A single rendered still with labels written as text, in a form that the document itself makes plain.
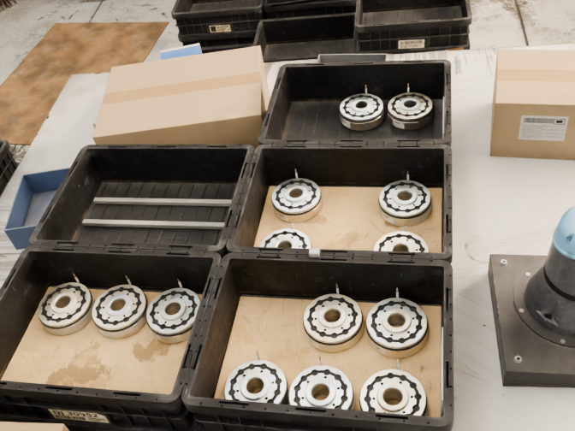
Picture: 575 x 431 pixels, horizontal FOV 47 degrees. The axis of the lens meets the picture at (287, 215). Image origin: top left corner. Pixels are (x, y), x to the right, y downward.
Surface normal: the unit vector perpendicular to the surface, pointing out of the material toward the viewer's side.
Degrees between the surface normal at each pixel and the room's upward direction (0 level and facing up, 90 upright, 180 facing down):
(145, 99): 0
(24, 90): 4
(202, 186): 0
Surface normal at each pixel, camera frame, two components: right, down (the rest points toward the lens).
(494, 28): -0.14, -0.69
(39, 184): 0.07, 0.71
